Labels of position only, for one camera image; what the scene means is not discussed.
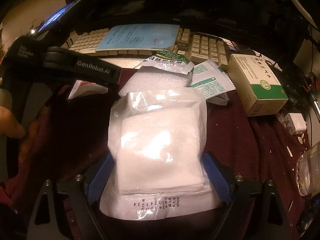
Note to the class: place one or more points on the person's left hand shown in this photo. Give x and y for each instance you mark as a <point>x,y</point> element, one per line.
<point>9,125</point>

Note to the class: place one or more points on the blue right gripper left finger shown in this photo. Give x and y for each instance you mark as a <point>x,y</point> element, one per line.
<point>97,176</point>

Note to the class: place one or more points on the dark red table cloth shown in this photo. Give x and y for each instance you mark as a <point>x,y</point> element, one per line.
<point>69,135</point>

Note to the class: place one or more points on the beige mechanical keyboard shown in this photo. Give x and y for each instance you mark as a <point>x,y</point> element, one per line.
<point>196,47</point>

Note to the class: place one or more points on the green white medicine box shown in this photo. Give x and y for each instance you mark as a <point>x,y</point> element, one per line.
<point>259,90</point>

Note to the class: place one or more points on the black TCL monitor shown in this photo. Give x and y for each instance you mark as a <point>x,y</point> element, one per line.
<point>254,17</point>

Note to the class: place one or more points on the clear bag of white gauze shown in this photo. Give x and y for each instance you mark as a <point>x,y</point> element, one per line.
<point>156,139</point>

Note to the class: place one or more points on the clear glass cup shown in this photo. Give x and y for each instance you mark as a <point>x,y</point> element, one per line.
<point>307,172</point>

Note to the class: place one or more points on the green white sachet packet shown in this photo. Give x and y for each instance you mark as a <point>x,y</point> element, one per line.
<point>169,62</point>
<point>213,82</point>

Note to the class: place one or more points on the white red tissue packet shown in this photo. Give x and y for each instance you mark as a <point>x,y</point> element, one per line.
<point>85,88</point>

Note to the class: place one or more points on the blue paper booklet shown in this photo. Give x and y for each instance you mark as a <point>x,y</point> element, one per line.
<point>139,37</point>

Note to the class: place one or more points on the white power adapter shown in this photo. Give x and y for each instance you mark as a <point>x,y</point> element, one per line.
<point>295,123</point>

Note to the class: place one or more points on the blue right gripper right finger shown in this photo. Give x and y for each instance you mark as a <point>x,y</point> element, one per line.
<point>216,178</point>

